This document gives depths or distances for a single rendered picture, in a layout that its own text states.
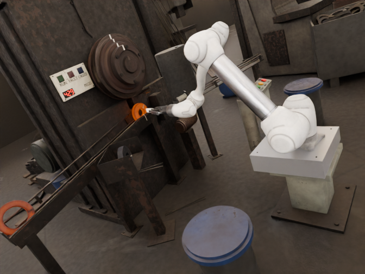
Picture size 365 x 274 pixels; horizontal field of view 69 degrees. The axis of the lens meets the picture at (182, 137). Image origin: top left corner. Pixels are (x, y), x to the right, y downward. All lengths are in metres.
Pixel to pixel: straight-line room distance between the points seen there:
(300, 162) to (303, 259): 0.50
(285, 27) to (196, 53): 2.94
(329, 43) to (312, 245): 2.33
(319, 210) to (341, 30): 2.15
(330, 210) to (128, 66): 1.59
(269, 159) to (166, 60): 3.49
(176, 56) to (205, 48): 3.41
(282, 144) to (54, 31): 1.56
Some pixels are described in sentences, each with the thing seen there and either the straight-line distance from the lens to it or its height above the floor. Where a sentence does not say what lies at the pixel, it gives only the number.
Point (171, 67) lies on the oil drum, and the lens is 4.74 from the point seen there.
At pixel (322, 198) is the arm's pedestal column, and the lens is 1.72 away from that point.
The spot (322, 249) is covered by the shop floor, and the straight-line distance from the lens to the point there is 1.66.
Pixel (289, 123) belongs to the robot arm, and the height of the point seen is 0.69.
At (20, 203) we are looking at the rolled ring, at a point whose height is 0.69.
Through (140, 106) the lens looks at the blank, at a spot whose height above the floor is 0.78.
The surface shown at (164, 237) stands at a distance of 1.96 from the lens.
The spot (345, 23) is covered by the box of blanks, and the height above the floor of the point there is 0.67.
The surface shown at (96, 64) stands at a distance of 1.94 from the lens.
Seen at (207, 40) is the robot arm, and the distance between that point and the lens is 1.36.
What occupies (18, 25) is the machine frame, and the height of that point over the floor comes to 1.56.
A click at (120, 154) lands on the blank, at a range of 1.53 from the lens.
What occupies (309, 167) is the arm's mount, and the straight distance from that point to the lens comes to 1.49.
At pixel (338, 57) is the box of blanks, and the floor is 0.34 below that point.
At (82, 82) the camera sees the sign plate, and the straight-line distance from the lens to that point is 2.01.
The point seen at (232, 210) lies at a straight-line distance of 1.29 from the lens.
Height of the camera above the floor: 1.27
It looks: 23 degrees down
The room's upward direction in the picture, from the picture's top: 21 degrees counter-clockwise
